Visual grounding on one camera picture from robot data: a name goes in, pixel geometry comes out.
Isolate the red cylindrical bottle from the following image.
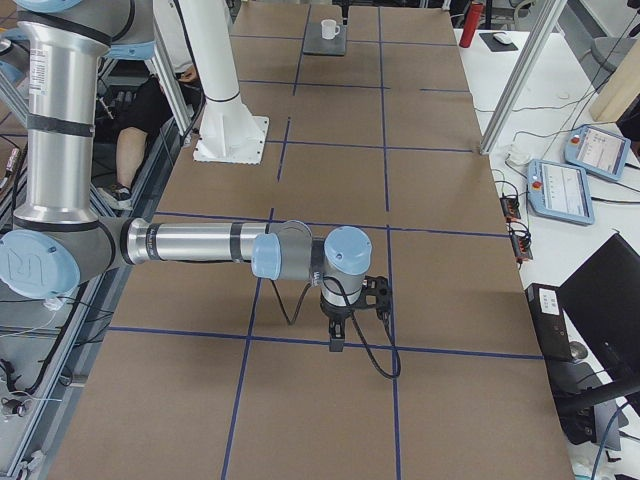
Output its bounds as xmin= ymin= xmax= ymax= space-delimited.
xmin=459 ymin=1 xmax=484 ymax=48

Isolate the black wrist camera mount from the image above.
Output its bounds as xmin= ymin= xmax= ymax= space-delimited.
xmin=355 ymin=276 xmax=392 ymax=325

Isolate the far blue teach pendant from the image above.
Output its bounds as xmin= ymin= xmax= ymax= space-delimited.
xmin=564 ymin=125 xmax=631 ymax=182

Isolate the brown paper table cover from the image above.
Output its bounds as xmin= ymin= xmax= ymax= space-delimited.
xmin=49 ymin=2 xmax=573 ymax=479

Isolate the white computer mouse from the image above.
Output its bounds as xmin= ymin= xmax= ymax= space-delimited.
xmin=493 ymin=32 xmax=513 ymax=45

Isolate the grey office chair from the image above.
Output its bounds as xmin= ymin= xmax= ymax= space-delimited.
xmin=590 ymin=37 xmax=636 ymax=73

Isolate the wooden board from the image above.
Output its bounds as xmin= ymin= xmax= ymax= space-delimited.
xmin=589 ymin=40 xmax=640 ymax=122

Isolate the seated person white coat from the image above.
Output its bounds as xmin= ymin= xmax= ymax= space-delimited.
xmin=98 ymin=1 xmax=200 ymax=211

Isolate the blue teach pendant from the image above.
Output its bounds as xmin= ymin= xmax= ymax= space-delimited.
xmin=564 ymin=125 xmax=631 ymax=182
xmin=527 ymin=159 xmax=595 ymax=225

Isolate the orange black usb hub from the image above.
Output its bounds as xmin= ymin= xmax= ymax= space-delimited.
xmin=500 ymin=196 xmax=521 ymax=222
xmin=510 ymin=235 xmax=533 ymax=264

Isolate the grey closed laptop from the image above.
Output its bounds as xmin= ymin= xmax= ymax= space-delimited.
xmin=302 ymin=22 xmax=347 ymax=56

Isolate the black mini computer box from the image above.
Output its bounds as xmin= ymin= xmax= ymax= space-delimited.
xmin=525 ymin=283 xmax=588 ymax=363

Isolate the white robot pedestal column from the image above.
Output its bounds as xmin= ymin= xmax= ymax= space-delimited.
xmin=183 ymin=1 xmax=269 ymax=165

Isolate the aluminium frame post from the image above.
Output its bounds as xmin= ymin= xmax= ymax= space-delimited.
xmin=479 ymin=0 xmax=567 ymax=155

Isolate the black mouse pad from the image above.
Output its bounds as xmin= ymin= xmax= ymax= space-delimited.
xmin=479 ymin=31 xmax=518 ymax=52

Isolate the near blue teach pendant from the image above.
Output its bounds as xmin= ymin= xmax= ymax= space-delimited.
xmin=527 ymin=159 xmax=595 ymax=225

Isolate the black monitor on stand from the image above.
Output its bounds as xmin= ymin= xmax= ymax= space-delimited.
xmin=550 ymin=233 xmax=639 ymax=449

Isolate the white folded cloth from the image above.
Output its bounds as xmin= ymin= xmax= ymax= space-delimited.
xmin=505 ymin=144 xmax=532 ymax=168

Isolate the white ceramic cup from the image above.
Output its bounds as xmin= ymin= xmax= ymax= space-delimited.
xmin=320 ymin=19 xmax=341 ymax=40

